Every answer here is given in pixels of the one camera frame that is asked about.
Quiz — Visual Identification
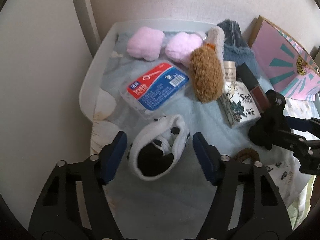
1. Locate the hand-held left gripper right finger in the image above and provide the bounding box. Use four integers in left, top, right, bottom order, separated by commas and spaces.
192, 132, 293, 240

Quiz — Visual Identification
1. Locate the brown hair tie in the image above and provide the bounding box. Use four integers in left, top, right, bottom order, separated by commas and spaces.
234, 148, 260, 164

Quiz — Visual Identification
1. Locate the white plastic storage tray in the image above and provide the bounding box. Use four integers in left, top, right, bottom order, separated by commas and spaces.
79, 19, 262, 140

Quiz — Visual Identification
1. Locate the small beige cosmetic bottle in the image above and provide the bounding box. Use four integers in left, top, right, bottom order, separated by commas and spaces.
223, 60, 237, 82

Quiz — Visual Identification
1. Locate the white floral print box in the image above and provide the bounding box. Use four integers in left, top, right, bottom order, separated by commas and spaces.
217, 78, 262, 129

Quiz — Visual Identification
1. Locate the light blue floral blanket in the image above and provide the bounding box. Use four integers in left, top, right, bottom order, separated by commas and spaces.
89, 87, 320, 240

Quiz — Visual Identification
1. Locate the dark red cosmetic bottle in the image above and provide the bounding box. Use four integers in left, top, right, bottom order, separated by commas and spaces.
236, 62, 272, 113

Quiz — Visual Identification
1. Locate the clear floss pick box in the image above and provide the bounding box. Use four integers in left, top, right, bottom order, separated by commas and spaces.
119, 61, 190, 119

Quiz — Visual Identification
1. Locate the pink fluffy rolled sock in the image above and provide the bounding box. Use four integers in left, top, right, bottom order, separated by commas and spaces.
165, 32, 203, 68
126, 26, 165, 62

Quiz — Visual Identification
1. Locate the green yellow floral quilt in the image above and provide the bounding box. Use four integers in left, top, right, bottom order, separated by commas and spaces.
292, 175, 317, 220

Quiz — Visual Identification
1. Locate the blue-grey fluffy sock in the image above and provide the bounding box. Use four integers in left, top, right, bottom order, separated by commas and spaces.
216, 19, 260, 78

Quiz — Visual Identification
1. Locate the white printed cloth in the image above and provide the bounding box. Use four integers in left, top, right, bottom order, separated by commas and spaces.
262, 152, 313, 215

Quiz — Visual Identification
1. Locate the cardboard box with pink lining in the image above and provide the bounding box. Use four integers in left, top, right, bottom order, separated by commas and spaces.
247, 16, 320, 102

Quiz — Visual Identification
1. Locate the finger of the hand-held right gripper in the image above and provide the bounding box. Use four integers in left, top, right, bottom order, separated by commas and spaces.
265, 89, 320, 133
272, 128, 320, 156

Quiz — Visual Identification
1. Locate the white panda print sock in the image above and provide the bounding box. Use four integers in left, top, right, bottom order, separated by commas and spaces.
127, 114, 190, 181

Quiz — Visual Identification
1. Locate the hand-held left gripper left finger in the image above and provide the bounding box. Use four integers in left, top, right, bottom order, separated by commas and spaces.
29, 131, 128, 240

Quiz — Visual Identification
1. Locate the black sock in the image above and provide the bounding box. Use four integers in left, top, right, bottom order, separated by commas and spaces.
248, 105, 285, 151

